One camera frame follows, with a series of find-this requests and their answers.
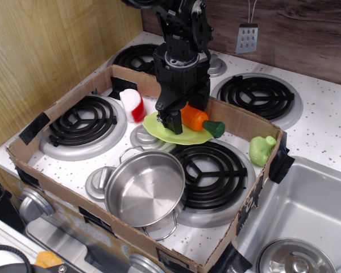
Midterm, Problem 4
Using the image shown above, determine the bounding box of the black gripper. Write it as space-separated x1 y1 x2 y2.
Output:
153 45 210 135

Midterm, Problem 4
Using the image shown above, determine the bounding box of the orange toy carrot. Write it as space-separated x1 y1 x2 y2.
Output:
181 104 226 138

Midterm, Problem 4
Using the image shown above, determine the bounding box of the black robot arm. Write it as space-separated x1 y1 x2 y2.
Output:
125 1 213 135

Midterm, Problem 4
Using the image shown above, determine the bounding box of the light green plastic plate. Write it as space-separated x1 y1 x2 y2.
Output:
143 112 213 145

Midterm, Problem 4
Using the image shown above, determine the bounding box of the red white toy sushi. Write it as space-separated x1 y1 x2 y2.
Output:
119 89 146 123

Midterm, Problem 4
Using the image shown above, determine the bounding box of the silver stove knob back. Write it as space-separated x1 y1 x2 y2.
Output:
208 54 227 78

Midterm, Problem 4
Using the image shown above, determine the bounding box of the silver stove knob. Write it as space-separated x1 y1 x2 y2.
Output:
85 166 115 202
130 125 175 151
208 54 227 78

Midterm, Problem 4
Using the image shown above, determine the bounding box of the silver stove knob centre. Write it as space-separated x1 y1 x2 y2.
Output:
130 125 175 151

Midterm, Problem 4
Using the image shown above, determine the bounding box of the back left stove burner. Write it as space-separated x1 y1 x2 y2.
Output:
107 44 158 76

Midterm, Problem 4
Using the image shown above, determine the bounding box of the stove burner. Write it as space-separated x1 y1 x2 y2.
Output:
211 73 303 130
40 95 127 162
107 44 158 76
170 140 256 228

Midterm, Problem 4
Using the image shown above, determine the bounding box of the front right stove burner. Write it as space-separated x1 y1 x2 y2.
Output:
170 140 256 228

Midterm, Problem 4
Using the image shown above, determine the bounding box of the green toy broccoli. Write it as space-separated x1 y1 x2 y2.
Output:
249 136 276 167

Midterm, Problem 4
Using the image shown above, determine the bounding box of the back right stove burner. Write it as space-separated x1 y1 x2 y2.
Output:
211 73 303 130

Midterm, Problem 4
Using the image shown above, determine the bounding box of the hanging metal spatula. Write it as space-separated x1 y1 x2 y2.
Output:
235 1 259 54

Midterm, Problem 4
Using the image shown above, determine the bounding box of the stainless steel pot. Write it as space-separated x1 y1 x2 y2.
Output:
105 146 186 241

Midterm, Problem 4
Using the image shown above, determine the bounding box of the front left stove burner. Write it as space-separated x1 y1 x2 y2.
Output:
40 95 127 162

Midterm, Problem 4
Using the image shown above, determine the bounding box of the silver stove knob front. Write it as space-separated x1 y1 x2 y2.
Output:
85 166 115 202

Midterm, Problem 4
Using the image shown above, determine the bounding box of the stainless steel sink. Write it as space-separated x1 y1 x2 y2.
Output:
236 157 341 272

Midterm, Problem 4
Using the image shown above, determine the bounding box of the silver oven knob right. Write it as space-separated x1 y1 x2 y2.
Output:
127 253 158 273

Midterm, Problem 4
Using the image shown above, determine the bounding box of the silver oven knob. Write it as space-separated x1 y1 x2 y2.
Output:
127 253 158 273
19 188 55 222

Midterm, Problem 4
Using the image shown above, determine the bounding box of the brown cardboard fence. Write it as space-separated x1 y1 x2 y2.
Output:
7 65 287 272

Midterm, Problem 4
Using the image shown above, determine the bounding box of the silver oven knob left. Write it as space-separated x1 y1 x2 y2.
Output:
19 188 55 222

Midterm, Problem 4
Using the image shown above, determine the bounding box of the orange object bottom left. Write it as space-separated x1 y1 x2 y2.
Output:
34 251 63 268

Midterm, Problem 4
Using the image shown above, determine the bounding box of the black cable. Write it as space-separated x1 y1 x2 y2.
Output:
0 244 32 273

